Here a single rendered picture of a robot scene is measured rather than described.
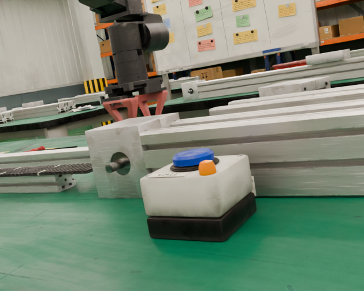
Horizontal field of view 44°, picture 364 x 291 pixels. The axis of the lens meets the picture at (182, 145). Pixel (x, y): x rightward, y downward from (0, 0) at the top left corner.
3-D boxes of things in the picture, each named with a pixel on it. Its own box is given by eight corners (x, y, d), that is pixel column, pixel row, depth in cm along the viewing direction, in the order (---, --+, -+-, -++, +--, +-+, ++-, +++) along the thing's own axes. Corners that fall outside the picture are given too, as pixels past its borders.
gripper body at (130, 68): (164, 86, 87) (157, 47, 86) (133, 93, 78) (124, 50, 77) (137, 90, 90) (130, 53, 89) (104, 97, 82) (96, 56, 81)
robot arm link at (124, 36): (99, 23, 82) (121, 17, 78) (125, 22, 87) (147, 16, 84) (107, 61, 83) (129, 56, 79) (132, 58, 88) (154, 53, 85)
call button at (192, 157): (167, 178, 43) (163, 157, 42) (188, 167, 46) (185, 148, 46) (204, 176, 40) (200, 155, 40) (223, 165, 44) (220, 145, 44)
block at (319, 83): (256, 138, 88) (249, 89, 86) (293, 126, 94) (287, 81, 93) (298, 138, 80) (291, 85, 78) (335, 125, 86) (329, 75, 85)
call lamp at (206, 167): (196, 175, 39) (193, 162, 39) (204, 171, 40) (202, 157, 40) (211, 175, 38) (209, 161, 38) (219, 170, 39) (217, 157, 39)
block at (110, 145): (86, 204, 60) (71, 134, 58) (140, 178, 70) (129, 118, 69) (140, 205, 55) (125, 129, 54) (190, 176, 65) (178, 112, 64)
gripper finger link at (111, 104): (160, 131, 85) (151, 81, 83) (138, 139, 79) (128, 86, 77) (132, 134, 88) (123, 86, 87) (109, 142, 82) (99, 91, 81)
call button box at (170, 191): (148, 239, 43) (136, 175, 42) (197, 205, 51) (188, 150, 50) (224, 243, 39) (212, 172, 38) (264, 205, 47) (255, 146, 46)
